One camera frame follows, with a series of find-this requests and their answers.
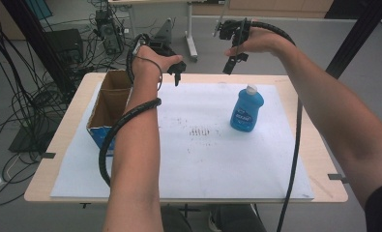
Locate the person's left hand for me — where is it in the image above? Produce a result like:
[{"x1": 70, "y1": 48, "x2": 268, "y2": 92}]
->
[{"x1": 132, "y1": 45, "x2": 184, "y2": 86}]

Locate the black corrugated cable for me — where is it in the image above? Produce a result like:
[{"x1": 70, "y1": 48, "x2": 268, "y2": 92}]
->
[
  {"x1": 243, "y1": 18, "x2": 305, "y2": 232},
  {"x1": 98, "y1": 32, "x2": 163, "y2": 189}
]

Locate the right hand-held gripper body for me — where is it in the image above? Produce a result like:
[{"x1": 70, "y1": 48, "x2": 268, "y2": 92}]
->
[{"x1": 218, "y1": 18, "x2": 254, "y2": 66}]

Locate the black floor base plate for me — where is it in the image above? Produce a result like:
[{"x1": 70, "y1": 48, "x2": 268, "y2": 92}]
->
[{"x1": 8, "y1": 118, "x2": 63, "y2": 155}]

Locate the person's leg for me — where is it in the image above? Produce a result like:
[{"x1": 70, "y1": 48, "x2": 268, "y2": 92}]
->
[{"x1": 215, "y1": 203, "x2": 268, "y2": 232}]

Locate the black equipment box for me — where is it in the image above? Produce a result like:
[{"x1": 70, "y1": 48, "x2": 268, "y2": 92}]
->
[{"x1": 44, "y1": 28, "x2": 85, "y2": 66}]

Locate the white shoe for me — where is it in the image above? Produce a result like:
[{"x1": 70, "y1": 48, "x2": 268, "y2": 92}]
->
[{"x1": 207, "y1": 211, "x2": 222, "y2": 232}]

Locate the black computer tower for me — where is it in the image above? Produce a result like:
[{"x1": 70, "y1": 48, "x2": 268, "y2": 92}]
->
[{"x1": 94, "y1": 9, "x2": 126, "y2": 56}]

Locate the black metal pole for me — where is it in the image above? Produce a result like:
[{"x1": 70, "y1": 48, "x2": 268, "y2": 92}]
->
[
  {"x1": 324, "y1": 0, "x2": 382, "y2": 80},
  {"x1": 0, "y1": 0, "x2": 77, "y2": 98}
]

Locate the white desk leg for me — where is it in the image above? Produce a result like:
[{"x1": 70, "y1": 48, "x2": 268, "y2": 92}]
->
[{"x1": 183, "y1": 0, "x2": 200, "y2": 63}]

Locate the blue dish soap bottle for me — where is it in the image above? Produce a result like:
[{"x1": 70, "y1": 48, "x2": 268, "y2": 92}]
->
[{"x1": 229, "y1": 84, "x2": 265, "y2": 133}]

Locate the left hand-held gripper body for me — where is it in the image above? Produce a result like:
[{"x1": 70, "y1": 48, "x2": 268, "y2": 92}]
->
[{"x1": 145, "y1": 33, "x2": 188, "y2": 75}]

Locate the grey metal bracket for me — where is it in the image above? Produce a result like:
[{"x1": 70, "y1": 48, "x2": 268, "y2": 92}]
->
[{"x1": 152, "y1": 17, "x2": 174, "y2": 44}]

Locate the bundle of black floor cables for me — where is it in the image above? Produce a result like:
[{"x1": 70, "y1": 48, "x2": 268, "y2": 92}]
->
[{"x1": 0, "y1": 0, "x2": 98, "y2": 208}]

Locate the person's right hand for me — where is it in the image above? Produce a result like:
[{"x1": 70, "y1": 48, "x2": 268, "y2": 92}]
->
[{"x1": 224, "y1": 26, "x2": 297, "y2": 59}]

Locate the thin black wire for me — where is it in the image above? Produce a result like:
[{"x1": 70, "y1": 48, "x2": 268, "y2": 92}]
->
[{"x1": 134, "y1": 55, "x2": 164, "y2": 92}]

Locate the cardboard box with blue print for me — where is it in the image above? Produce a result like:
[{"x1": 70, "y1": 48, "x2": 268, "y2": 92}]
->
[{"x1": 86, "y1": 69, "x2": 133, "y2": 158}]

